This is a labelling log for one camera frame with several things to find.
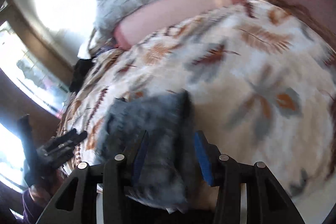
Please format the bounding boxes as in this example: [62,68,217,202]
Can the wooden stained glass door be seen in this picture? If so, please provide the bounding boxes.
[1,1,71,193]

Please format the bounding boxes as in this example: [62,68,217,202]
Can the black cloth on bed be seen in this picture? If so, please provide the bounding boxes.
[69,58,93,93]

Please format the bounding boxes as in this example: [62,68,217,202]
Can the white pillow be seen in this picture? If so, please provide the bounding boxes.
[77,28,100,60]

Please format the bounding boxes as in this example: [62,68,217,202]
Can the leaf pattern bed cover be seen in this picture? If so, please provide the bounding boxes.
[59,0,335,196]

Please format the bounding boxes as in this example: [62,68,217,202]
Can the person left hand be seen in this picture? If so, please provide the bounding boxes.
[29,169,64,207]

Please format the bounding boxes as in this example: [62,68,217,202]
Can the blue denim pants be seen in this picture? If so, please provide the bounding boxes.
[94,90,201,211]

